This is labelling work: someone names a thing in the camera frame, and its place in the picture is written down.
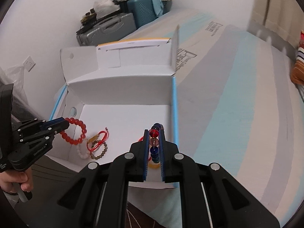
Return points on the striped bed sheet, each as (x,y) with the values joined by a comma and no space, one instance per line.
(225,111)

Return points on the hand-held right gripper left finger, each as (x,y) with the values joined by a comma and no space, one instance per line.
(145,156)

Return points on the brown patterned cloth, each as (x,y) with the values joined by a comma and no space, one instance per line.
(142,216)

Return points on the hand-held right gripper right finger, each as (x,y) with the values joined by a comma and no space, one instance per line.
(162,156)

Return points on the person's left hand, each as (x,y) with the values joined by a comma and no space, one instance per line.
(14,179)

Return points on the striped pillow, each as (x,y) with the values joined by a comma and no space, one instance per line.
(298,61)

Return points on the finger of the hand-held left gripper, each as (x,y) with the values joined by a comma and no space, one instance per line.
(47,135)
(55,122)

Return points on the teal cloth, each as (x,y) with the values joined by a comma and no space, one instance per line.
(158,3)

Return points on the yellow and blue cardboard box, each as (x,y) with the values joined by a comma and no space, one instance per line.
(123,116)

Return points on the wide beige curtain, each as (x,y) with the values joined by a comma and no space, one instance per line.
(275,11)

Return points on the white plastic bag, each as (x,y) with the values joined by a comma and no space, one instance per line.
(105,6)

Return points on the teal suitcase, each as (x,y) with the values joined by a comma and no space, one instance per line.
(142,9)

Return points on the grey suitcase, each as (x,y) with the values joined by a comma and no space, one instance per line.
(106,28)

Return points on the white wall socket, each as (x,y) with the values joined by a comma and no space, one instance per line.
(29,63)

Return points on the clear plastic bag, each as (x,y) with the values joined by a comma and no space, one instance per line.
(16,76)

